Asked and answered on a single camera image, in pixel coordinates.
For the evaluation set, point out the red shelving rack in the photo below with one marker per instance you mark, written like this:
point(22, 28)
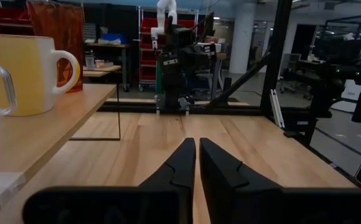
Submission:
point(149, 25)

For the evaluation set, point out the black metal table frame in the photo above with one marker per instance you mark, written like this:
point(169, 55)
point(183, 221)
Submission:
point(277, 46)

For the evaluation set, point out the wooden shelf with black legs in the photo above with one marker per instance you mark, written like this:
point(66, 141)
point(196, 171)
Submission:
point(43, 130)

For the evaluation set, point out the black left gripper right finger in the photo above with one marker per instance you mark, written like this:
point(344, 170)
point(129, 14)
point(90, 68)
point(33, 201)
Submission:
point(230, 193)

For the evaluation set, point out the black background robot station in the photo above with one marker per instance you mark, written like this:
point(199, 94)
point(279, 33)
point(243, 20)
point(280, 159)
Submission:
point(333, 74)

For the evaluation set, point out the blue box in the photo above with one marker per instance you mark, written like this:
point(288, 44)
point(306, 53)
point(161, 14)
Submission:
point(113, 38)

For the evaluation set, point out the wooden background table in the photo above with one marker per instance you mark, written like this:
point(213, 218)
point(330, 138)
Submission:
point(105, 67)

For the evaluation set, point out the white pillar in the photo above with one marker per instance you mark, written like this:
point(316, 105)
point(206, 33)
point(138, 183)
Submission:
point(242, 37)

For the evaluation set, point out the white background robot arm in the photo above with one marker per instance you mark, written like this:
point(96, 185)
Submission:
point(162, 18)

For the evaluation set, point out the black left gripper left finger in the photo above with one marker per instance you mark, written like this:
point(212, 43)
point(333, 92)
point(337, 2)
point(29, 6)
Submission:
point(168, 193)

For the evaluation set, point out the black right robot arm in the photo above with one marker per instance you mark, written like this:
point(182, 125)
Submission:
point(171, 87)

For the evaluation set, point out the yellow and white mug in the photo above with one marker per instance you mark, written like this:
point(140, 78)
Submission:
point(15, 77)

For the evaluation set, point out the white bracket strip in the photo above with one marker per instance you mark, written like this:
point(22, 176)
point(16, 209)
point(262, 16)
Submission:
point(277, 107)

